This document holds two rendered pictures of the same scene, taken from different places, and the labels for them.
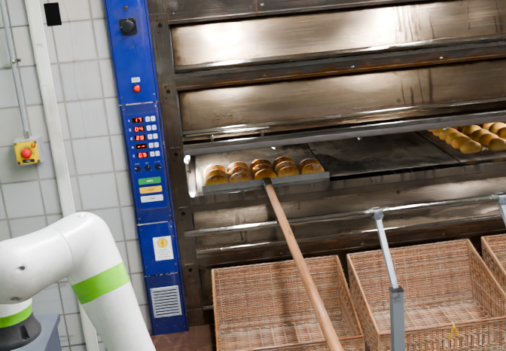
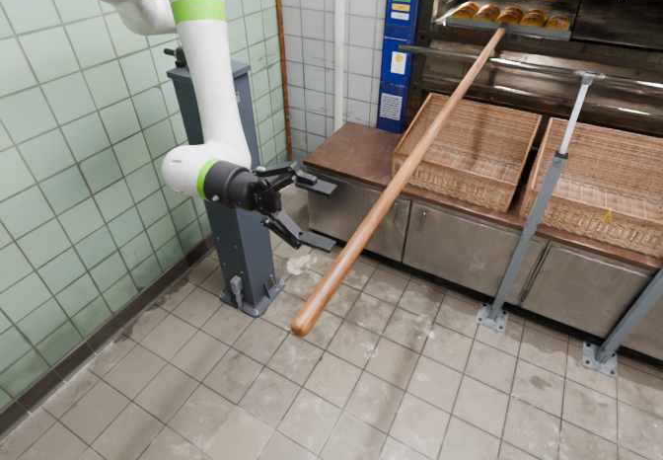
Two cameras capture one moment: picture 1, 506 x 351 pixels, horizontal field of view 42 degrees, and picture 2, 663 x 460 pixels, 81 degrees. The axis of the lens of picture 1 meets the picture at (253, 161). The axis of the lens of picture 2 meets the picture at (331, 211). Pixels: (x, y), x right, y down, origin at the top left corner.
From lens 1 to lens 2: 0.87 m
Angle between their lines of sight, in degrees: 37
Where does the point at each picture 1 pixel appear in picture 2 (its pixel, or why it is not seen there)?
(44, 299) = (315, 77)
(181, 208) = (422, 32)
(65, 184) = not seen: outside the picture
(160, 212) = (404, 31)
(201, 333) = not seen: hidden behind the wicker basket
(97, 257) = not seen: outside the picture
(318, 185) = (552, 42)
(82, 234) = not seen: outside the picture
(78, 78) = not seen: outside the picture
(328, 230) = (544, 90)
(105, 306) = (184, 34)
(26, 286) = not seen: outside the picture
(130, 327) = (204, 62)
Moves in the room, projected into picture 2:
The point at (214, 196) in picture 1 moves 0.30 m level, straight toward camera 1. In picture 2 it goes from (452, 28) to (432, 44)
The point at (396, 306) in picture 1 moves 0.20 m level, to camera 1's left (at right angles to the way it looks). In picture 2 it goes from (552, 170) to (496, 154)
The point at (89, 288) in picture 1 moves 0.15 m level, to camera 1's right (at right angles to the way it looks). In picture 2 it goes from (176, 12) to (226, 22)
